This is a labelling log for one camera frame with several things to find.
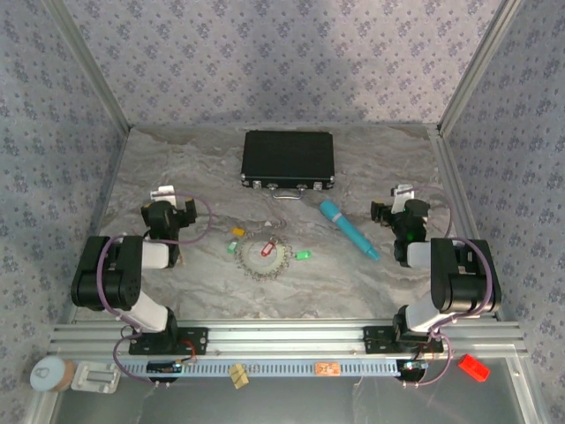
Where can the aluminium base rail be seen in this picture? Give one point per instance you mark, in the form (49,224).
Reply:
(287,340)

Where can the green key tag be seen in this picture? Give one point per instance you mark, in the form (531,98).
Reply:
(231,246)
(303,255)

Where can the tape roll with white lid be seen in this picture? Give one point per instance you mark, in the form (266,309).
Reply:
(48,375)

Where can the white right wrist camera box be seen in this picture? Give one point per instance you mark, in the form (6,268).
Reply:
(402,196)

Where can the red key tag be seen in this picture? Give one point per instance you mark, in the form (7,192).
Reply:
(267,249)

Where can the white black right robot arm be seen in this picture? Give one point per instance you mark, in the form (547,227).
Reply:
(463,274)

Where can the metal disc with key rings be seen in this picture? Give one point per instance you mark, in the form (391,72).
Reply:
(253,265)

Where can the red plastic block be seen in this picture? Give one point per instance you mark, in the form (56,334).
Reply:
(473,367)

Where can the aluminium frame post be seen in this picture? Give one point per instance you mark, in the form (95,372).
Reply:
(88,66)
(479,66)

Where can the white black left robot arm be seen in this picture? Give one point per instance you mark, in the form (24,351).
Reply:
(106,274)

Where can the yellow key tag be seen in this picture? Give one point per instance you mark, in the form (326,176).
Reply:
(238,231)

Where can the orange label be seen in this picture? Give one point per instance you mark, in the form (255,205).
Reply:
(326,368)

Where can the aluminium side rail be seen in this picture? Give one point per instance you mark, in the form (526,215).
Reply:
(99,221)
(463,212)

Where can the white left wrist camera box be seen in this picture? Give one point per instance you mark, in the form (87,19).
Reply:
(162,192)

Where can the teal marker pen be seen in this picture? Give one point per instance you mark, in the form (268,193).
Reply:
(348,229)

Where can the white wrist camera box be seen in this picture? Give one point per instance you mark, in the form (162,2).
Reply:
(402,196)
(162,192)

